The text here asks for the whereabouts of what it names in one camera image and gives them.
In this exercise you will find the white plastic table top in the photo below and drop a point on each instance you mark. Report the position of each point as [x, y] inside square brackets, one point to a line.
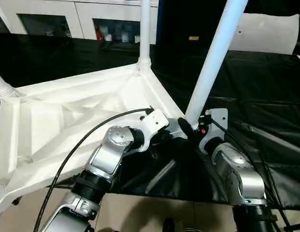
[55, 108]

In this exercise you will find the black work mat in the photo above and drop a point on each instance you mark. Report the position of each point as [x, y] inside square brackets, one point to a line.
[261, 84]

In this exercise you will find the small yellow label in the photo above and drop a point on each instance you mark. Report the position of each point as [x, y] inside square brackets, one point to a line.
[193, 38]

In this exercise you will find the small white bottle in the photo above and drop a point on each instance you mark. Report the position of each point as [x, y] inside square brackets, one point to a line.
[108, 37]
[137, 38]

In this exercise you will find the black robot foot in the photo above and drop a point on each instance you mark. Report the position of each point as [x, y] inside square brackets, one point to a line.
[107, 229]

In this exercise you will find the black cabinet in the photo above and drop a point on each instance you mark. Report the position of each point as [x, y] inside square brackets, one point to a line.
[178, 21]

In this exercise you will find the white chair back panel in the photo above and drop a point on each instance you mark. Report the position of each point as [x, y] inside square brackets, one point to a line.
[265, 33]

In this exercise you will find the red packet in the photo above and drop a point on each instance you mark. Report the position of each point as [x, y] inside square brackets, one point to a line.
[100, 35]

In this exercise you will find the white cabinet with glass doors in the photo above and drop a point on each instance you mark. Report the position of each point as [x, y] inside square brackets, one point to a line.
[55, 7]

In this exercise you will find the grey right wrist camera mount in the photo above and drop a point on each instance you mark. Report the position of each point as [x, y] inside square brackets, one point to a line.
[217, 120]

